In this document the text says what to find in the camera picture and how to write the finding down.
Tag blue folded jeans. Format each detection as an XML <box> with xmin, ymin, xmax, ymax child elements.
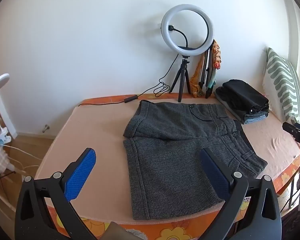
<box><xmin>242</xmin><ymin>112</ymin><xmax>269</xmax><ymax>125</ymax></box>

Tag orange floral bed sheet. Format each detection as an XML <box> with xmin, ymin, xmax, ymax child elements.
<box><xmin>44</xmin><ymin>92</ymin><xmax>300</xmax><ymax>240</ymax></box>

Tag black mini tripod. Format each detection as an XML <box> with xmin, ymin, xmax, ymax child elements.
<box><xmin>169</xmin><ymin>55</ymin><xmax>190</xmax><ymax>102</ymax></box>

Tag folded black tripod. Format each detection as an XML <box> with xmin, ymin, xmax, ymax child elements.
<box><xmin>199</xmin><ymin>40</ymin><xmax>217</xmax><ymax>99</ymax></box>

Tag black cable with switch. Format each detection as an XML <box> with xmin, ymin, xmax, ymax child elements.
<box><xmin>78</xmin><ymin>54</ymin><xmax>178</xmax><ymax>107</ymax></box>

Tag green striped white pillow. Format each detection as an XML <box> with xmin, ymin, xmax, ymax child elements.
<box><xmin>262</xmin><ymin>47</ymin><xmax>300</xmax><ymax>130</ymax></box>

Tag grey tweed pants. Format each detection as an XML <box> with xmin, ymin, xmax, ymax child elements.
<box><xmin>122</xmin><ymin>100</ymin><xmax>268</xmax><ymax>221</ymax></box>

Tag dark grey folded pants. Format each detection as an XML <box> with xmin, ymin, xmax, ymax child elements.
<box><xmin>214</xmin><ymin>87</ymin><xmax>250</xmax><ymax>123</ymax></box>

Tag white cable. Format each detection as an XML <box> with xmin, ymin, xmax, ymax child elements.
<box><xmin>2</xmin><ymin>144</ymin><xmax>43</xmax><ymax>174</ymax></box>

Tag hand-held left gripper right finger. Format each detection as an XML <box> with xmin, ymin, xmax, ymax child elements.
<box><xmin>199</xmin><ymin>147</ymin><xmax>282</xmax><ymax>240</ymax></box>

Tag peach blanket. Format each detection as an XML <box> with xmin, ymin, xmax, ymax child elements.
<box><xmin>35</xmin><ymin>99</ymin><xmax>300</xmax><ymax>224</ymax></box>

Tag stack of folded dark clothes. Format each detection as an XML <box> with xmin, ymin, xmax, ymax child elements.
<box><xmin>221</xmin><ymin>79</ymin><xmax>270</xmax><ymax>114</ymax></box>

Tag white clip desk lamp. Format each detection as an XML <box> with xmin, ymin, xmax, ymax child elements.
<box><xmin>0</xmin><ymin>73</ymin><xmax>18</xmax><ymax>147</ymax></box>

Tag white ring light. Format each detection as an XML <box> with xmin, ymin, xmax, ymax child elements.
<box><xmin>161</xmin><ymin>4</ymin><xmax>215</xmax><ymax>56</ymax></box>

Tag orange floral scarf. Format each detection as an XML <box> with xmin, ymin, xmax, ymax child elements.
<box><xmin>190</xmin><ymin>40</ymin><xmax>222</xmax><ymax>98</ymax></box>

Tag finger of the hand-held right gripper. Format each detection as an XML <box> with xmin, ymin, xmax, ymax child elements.
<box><xmin>282</xmin><ymin>121</ymin><xmax>300</xmax><ymax>147</ymax></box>

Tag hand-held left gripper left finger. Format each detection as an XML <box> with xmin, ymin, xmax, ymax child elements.
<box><xmin>14</xmin><ymin>148</ymin><xmax>98</xmax><ymax>240</ymax></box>

